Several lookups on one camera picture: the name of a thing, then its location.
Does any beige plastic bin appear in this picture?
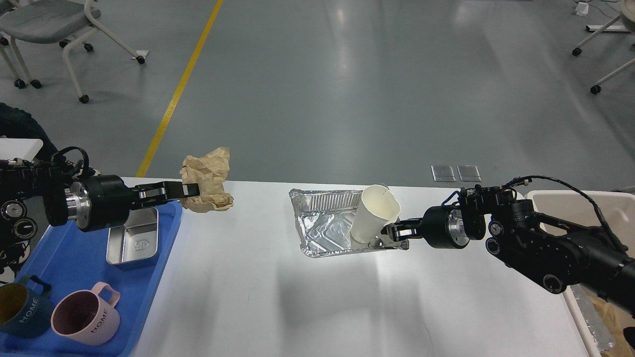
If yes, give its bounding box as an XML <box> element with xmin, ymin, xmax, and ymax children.
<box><xmin>525</xmin><ymin>190</ymin><xmax>635</xmax><ymax>357</ymax></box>

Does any discarded brown paper in bin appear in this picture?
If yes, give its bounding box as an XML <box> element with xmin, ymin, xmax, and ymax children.
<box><xmin>589</xmin><ymin>295</ymin><xmax>634</xmax><ymax>357</ymax></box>

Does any grey office chair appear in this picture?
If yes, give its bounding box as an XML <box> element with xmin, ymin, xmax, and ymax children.
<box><xmin>0</xmin><ymin>0</ymin><xmax>145</xmax><ymax>104</ymax></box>

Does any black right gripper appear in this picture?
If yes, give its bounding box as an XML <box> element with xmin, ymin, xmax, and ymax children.
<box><xmin>382</xmin><ymin>206</ymin><xmax>469</xmax><ymax>249</ymax></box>

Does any aluminium foil tray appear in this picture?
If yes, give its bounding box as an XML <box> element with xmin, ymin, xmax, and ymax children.
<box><xmin>289</xmin><ymin>189</ymin><xmax>410</xmax><ymax>258</ymax></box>

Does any white paper cup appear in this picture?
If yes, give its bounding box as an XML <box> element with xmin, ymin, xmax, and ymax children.
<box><xmin>350</xmin><ymin>185</ymin><xmax>401</xmax><ymax>244</ymax></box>

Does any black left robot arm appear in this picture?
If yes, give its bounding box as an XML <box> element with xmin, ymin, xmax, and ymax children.
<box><xmin>0</xmin><ymin>146</ymin><xmax>200</xmax><ymax>269</ymax></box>

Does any dark blue home mug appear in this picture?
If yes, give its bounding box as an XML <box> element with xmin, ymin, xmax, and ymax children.
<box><xmin>0</xmin><ymin>274</ymin><xmax>55</xmax><ymax>339</ymax></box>

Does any floor outlet plate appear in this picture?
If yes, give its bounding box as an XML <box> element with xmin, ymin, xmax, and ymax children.
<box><xmin>457</xmin><ymin>165</ymin><xmax>482</xmax><ymax>182</ymax></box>
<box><xmin>431</xmin><ymin>165</ymin><xmax>456</xmax><ymax>182</ymax></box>

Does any stainless steel tray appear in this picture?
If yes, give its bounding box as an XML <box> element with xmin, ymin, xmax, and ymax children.
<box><xmin>105</xmin><ymin>208</ymin><xmax>160</xmax><ymax>270</ymax></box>

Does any right floor outlet plate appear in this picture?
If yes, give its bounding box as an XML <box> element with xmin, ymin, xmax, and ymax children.
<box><xmin>457</xmin><ymin>165</ymin><xmax>482</xmax><ymax>182</ymax></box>

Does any pink home mug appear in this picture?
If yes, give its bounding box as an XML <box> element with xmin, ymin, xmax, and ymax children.
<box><xmin>50</xmin><ymin>282</ymin><xmax>121</xmax><ymax>346</ymax></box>

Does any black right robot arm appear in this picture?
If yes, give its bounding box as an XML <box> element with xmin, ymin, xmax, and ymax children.
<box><xmin>381</xmin><ymin>176</ymin><xmax>635</xmax><ymax>314</ymax></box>

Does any blue plastic tray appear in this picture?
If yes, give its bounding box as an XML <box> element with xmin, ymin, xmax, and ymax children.
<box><xmin>0</xmin><ymin>202</ymin><xmax>183</xmax><ymax>357</ymax></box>

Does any discarded foil in bin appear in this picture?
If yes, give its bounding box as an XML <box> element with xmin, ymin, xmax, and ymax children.
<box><xmin>563</xmin><ymin>285</ymin><xmax>616</xmax><ymax>357</ymax></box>

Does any seated person leg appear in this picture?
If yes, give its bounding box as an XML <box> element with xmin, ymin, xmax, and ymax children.
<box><xmin>0</xmin><ymin>103</ymin><xmax>59</xmax><ymax>161</ymax></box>

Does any white chair base right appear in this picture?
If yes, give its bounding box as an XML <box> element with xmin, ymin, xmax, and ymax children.
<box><xmin>571</xmin><ymin>0</ymin><xmax>635</xmax><ymax>96</ymax></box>

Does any left floor outlet plate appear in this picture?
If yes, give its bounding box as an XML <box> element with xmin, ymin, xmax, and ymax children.
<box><xmin>431</xmin><ymin>165</ymin><xmax>456</xmax><ymax>182</ymax></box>

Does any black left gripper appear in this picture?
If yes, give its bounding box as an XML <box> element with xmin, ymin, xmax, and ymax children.
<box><xmin>65</xmin><ymin>176</ymin><xmax>200</xmax><ymax>232</ymax></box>

